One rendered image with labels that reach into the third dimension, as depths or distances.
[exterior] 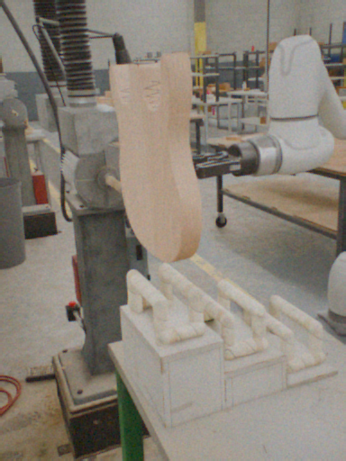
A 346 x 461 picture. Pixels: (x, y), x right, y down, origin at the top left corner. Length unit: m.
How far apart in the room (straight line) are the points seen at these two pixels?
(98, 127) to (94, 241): 0.69
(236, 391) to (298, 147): 0.56
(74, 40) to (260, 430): 1.34
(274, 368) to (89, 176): 1.14
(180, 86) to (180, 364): 0.56
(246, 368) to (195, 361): 0.14
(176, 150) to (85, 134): 0.84
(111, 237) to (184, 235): 1.37
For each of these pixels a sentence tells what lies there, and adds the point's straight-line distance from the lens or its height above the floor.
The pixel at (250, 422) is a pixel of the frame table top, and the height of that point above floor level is 0.93.
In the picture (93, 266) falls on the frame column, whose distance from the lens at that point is 2.38.
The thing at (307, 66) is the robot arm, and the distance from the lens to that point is 1.23.
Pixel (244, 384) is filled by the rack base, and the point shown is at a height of 0.98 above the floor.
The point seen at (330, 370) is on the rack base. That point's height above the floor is 0.94.
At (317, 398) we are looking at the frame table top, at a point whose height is 0.93.
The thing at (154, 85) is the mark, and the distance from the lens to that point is 1.08.
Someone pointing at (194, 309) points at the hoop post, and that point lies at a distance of 1.16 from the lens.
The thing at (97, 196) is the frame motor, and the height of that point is 1.18.
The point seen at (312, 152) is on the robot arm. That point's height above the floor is 1.46.
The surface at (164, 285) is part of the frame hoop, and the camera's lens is 1.30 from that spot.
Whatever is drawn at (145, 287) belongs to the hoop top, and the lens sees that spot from 1.17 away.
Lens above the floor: 1.68
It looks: 18 degrees down
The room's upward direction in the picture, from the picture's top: 3 degrees counter-clockwise
